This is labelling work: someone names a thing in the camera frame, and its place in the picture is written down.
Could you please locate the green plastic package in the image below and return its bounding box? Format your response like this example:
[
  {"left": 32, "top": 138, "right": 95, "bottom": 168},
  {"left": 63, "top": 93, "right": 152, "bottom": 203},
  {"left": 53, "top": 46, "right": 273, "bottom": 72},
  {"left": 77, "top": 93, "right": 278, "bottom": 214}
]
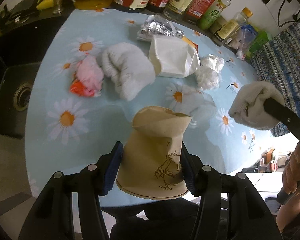
[{"left": 246, "top": 30, "right": 273, "bottom": 58}]

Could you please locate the white paper napkin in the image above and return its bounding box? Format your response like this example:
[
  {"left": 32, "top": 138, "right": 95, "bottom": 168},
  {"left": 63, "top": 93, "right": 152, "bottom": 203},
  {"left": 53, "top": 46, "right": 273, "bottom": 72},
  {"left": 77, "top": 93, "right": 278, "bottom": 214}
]
[{"left": 148, "top": 35, "right": 200, "bottom": 78}]

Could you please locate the slim gold cap bottle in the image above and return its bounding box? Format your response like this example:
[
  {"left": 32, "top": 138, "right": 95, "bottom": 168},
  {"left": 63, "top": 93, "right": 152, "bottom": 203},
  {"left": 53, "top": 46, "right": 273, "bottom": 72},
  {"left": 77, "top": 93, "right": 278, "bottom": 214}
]
[{"left": 212, "top": 7, "right": 253, "bottom": 47}]

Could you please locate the patterned blue fabric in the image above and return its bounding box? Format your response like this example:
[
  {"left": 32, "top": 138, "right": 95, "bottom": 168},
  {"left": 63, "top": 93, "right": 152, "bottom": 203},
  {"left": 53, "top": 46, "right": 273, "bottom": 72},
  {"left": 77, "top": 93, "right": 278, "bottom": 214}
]
[{"left": 250, "top": 17, "right": 300, "bottom": 138}]

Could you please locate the blue plastic food bag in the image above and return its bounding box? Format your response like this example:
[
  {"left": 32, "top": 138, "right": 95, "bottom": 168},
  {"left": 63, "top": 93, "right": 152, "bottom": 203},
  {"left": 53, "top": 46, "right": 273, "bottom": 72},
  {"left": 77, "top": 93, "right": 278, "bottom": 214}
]
[{"left": 231, "top": 24, "right": 258, "bottom": 53}]

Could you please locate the small white red packet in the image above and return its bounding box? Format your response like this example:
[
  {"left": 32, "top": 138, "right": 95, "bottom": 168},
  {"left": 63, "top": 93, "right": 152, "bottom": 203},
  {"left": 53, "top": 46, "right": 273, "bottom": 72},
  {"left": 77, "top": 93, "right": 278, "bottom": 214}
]
[{"left": 235, "top": 49, "right": 246, "bottom": 60}]

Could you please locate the person's right hand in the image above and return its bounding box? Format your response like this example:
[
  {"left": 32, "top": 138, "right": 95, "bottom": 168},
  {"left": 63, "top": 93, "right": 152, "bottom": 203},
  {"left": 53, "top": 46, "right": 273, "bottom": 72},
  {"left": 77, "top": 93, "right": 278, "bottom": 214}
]
[{"left": 282, "top": 142, "right": 300, "bottom": 194}]

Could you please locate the silver foil bag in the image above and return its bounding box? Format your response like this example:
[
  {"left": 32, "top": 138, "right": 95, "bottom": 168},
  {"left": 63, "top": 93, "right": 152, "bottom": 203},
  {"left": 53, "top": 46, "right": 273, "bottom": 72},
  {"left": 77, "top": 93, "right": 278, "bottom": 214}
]
[{"left": 137, "top": 15, "right": 184, "bottom": 42}]

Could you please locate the green label oil bottle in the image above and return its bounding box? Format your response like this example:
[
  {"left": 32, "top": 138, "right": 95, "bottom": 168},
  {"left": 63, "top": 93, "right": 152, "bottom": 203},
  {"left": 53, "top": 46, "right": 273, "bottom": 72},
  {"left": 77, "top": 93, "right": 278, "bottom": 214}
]
[{"left": 197, "top": 0, "right": 232, "bottom": 30}]

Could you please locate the brown paper cup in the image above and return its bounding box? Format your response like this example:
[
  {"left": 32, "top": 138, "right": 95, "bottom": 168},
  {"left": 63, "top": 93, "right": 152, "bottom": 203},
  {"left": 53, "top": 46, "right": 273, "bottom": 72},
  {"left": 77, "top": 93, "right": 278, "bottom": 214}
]
[{"left": 116, "top": 106, "right": 191, "bottom": 200}]

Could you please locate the orange red snack packet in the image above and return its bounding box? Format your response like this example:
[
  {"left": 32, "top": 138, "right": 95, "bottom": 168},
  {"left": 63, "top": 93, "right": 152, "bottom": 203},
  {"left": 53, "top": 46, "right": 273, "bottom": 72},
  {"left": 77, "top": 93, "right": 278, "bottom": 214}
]
[{"left": 181, "top": 36, "right": 199, "bottom": 52}]

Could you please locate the black kitchen sink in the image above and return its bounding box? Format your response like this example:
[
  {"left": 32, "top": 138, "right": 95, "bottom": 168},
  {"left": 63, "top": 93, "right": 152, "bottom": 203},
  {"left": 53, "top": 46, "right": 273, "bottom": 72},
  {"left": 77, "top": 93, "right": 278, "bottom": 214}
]
[{"left": 0, "top": 62, "right": 41, "bottom": 139}]

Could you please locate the pink red wrapper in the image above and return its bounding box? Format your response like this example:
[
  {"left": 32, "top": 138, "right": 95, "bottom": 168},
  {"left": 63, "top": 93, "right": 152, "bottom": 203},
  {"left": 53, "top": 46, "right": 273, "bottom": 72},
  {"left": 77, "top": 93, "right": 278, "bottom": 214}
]
[{"left": 69, "top": 55, "right": 104, "bottom": 98}]

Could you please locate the white cloth bundle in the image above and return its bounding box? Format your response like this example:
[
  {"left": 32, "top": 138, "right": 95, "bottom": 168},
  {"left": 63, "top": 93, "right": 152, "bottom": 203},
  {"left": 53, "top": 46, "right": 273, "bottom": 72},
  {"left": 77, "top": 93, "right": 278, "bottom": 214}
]
[{"left": 102, "top": 42, "right": 155, "bottom": 101}]

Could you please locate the white tissue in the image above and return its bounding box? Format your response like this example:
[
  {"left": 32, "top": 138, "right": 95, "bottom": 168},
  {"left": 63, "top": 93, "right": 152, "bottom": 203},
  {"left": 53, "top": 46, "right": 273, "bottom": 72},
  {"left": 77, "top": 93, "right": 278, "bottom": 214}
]
[{"left": 195, "top": 54, "right": 225, "bottom": 90}]

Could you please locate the daisy print blue tablecloth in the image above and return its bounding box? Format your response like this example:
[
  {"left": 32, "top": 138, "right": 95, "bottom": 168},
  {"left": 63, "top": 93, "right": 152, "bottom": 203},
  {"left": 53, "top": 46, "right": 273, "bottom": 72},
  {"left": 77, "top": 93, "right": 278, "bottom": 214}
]
[{"left": 24, "top": 8, "right": 273, "bottom": 208}]

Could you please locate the grey knitted cloth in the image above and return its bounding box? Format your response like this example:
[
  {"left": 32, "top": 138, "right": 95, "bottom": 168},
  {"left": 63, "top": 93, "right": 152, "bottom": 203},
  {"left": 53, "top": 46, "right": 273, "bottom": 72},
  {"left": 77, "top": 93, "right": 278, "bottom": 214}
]
[{"left": 228, "top": 81, "right": 285, "bottom": 131}]

